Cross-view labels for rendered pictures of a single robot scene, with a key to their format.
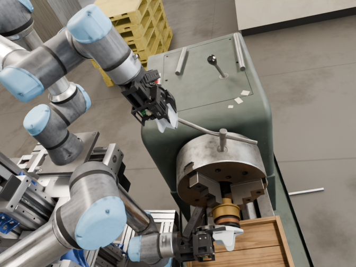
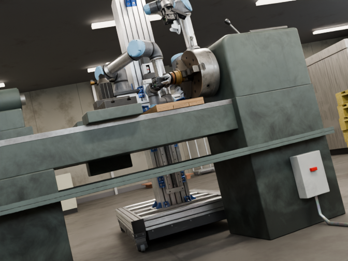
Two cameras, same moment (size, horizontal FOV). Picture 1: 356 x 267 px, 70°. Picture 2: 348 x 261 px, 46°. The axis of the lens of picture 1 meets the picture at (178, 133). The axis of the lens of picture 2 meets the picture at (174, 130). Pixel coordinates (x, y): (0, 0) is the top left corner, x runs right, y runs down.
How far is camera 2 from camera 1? 265 cm
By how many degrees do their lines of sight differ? 66
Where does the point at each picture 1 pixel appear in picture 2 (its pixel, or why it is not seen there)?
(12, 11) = (180, 7)
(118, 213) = (139, 43)
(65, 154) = not seen: hidden behind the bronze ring
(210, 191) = (177, 65)
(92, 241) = (130, 49)
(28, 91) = (145, 9)
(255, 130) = (219, 50)
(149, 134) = not seen: hidden behind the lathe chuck
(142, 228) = (162, 93)
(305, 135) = not seen: outside the picture
